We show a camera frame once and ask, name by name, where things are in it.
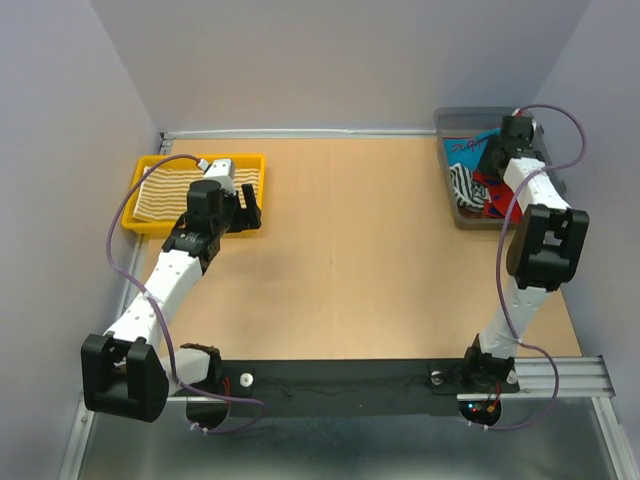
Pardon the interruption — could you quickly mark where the yellow striped towel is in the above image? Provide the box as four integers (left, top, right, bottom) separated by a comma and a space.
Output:
131, 164, 263, 224

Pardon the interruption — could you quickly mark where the turquoise red patterned towel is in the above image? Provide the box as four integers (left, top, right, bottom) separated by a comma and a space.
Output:
443, 128, 500, 171

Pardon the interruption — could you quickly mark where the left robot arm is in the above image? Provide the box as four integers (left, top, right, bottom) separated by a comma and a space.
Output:
80, 180, 261, 422

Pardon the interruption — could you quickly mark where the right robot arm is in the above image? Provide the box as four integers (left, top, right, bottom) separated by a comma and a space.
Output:
460, 109, 590, 390

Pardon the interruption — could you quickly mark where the yellow plastic tray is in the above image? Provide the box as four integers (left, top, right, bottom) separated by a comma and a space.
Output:
121, 154, 266, 238

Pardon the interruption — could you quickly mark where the red blue patterned towel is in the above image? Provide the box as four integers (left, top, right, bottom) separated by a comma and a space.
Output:
472, 171, 513, 219

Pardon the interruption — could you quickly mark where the grey plastic bin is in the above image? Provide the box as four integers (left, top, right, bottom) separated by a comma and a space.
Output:
433, 105, 570, 231

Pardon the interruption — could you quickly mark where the black white striped towel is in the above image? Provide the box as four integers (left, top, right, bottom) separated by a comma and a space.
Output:
449, 163, 489, 211

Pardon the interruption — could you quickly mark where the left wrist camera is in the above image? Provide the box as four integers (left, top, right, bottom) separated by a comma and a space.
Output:
197, 158, 236, 195

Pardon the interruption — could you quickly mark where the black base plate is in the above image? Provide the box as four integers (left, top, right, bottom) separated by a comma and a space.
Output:
184, 358, 521, 417

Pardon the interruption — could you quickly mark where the aluminium frame rail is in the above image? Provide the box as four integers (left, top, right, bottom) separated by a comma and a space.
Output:
79, 355, 616, 402

